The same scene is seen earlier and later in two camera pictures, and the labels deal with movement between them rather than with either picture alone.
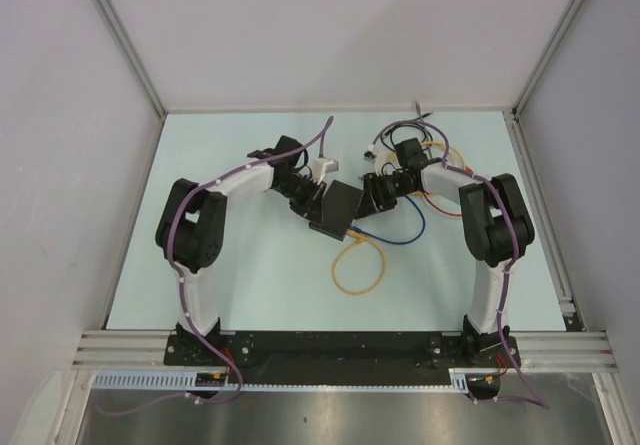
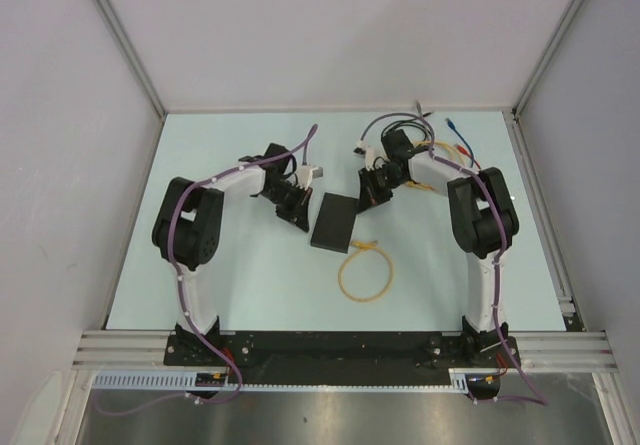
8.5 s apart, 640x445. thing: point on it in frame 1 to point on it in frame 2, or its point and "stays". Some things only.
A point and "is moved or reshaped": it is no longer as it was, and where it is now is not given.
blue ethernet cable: [357, 229] to [451, 125]
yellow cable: [440, 144] stays
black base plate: [340, 357] stays
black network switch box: [339, 205] is moved or reshaped
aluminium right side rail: [558, 265] stays
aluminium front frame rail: [539, 350] stays
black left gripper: [311, 207] to [298, 213]
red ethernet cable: [438, 208] to [464, 151]
